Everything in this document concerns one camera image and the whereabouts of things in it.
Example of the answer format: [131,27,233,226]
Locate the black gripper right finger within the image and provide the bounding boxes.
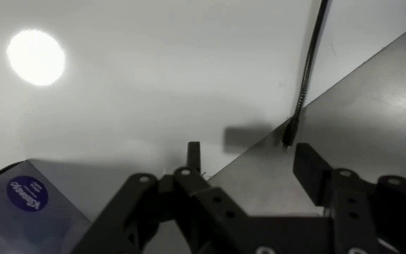
[292,143,406,254]

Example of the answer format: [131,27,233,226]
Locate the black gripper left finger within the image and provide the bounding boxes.
[71,140,271,254]

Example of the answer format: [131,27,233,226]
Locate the long black charger cable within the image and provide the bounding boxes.
[281,0,333,149]

